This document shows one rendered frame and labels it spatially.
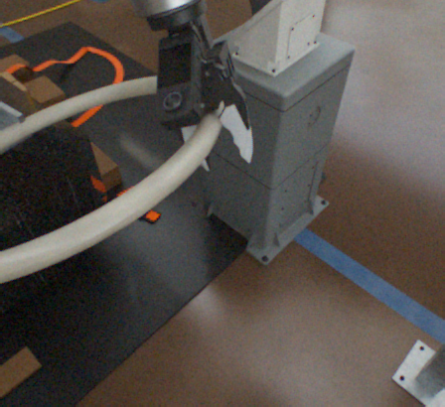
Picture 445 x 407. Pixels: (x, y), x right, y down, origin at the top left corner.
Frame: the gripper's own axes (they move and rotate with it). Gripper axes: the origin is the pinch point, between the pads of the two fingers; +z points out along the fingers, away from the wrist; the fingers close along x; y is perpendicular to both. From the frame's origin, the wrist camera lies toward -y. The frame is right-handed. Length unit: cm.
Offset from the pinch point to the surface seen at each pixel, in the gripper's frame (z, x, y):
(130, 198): -7.2, 5.6, -16.2
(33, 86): 24, 152, 171
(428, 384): 128, -28, 41
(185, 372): 104, 54, 34
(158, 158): 70, 82, 140
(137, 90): -6.0, 18.0, 20.9
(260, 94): 24, 7, 78
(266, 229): 87, 22, 86
